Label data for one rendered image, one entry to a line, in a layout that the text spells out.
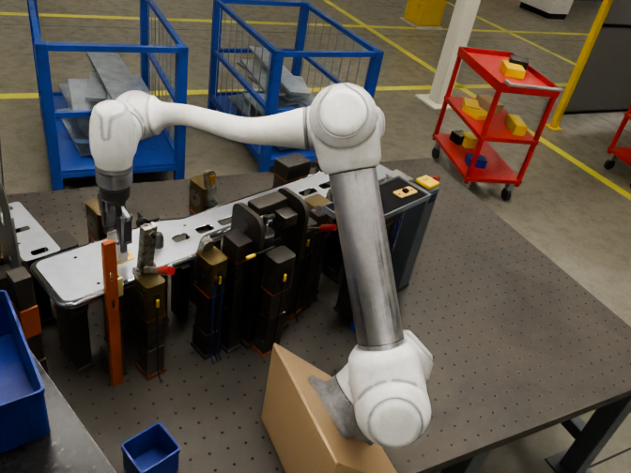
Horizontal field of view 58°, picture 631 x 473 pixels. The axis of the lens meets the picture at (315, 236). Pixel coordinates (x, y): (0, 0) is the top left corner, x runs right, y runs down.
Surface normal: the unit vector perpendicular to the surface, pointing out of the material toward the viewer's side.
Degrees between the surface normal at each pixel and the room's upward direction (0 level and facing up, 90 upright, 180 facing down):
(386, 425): 67
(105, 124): 77
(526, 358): 0
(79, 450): 0
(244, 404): 0
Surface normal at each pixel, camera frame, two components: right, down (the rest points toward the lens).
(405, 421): -0.04, 0.19
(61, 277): 0.16, -0.81
